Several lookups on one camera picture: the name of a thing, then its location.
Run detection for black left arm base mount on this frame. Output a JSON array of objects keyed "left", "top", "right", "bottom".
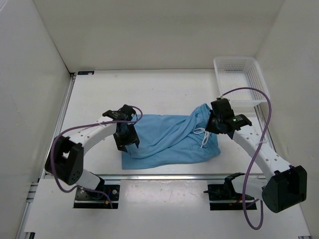
[{"left": 73, "top": 183, "right": 120, "bottom": 210}]

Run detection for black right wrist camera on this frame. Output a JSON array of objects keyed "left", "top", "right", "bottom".
[{"left": 211, "top": 98, "right": 234, "bottom": 121}]

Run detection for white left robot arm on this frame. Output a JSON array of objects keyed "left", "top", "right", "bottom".
[{"left": 44, "top": 117, "right": 138, "bottom": 199}]

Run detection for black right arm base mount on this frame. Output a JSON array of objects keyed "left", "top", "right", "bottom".
[{"left": 203, "top": 173, "right": 244, "bottom": 211}]

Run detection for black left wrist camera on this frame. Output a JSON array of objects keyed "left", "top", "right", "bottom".
[{"left": 102, "top": 104, "right": 136, "bottom": 121}]

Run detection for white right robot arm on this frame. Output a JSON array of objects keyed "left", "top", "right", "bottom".
[{"left": 206, "top": 113, "right": 307, "bottom": 213}]

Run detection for light blue shorts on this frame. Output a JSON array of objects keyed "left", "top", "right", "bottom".
[{"left": 122, "top": 104, "right": 221, "bottom": 170}]

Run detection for white plastic mesh basket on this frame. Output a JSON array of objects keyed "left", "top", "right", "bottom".
[{"left": 213, "top": 57, "right": 269, "bottom": 109}]

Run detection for blue label sticker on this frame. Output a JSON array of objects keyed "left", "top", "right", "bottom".
[{"left": 77, "top": 71, "right": 95, "bottom": 75}]

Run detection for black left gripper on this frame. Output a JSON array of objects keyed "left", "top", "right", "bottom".
[{"left": 113, "top": 123, "right": 140, "bottom": 152}]

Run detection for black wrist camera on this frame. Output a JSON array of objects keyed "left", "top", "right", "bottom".
[
  {"left": 211, "top": 98, "right": 234, "bottom": 121},
  {"left": 102, "top": 104, "right": 136, "bottom": 121}
]

